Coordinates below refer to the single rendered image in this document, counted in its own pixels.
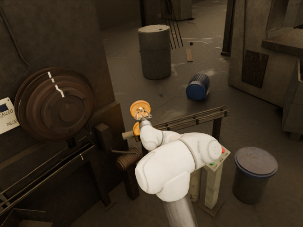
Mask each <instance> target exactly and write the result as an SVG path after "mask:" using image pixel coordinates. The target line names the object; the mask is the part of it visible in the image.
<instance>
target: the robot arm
mask: <svg viewBox="0 0 303 227"><path fill-rule="evenodd" d="M141 112H142V113H143V116H142V115H141ZM138 113H139V116H140V117H139V119H138ZM145 113H146V115H147V116H148V117H147V116H146V115H145ZM151 118H152V115H150V114H149V113H148V111H147V110H146V109H143V108H142V107H140V108H138V111H136V116H135V118H134V121H135V122H136V121H138V122H139V130H140V139H141V142H142V144H143V146H144V148H145V149H147V150H152V151H151V152H150V153H148V154H147V155H146V156H144V157H143V158H142V159H141V160H140V161H139V163H138V164H137V166H136V168H135V175H136V179H137V181H138V184H139V186H140V187H141V189H142V190H143V191H145V192H146V193H149V194H156V195H157V196H158V197H159V198H160V199H161V200H162V201H163V204H164V207H165V211H166V214H167V217H168V220H169V222H170V226H171V227H198V225H197V221H196V218H195V214H194V211H193V207H192V204H191V200H190V197H189V194H188V189H189V182H190V174H191V173H192V172H194V171H196V170H197V169H199V168H201V167H203V166H205V165H206V164H207V163H208V164H210V163H213V162H215V161H217V160H218V159H219V158H220V156H221V152H222V148H221V145H220V144H219V142H218V141H217V140H216V139H215V138H214V137H212V136H210V135H208V134H204V133H198V132H192V133H185V134H182V135H180V134H178V133H176V132H172V131H160V130H157V129H155V128H153V126H152V123H151V122H150V121H149V120H150V119H151ZM157 146H160V147H158V148H156V147H157Z"/></svg>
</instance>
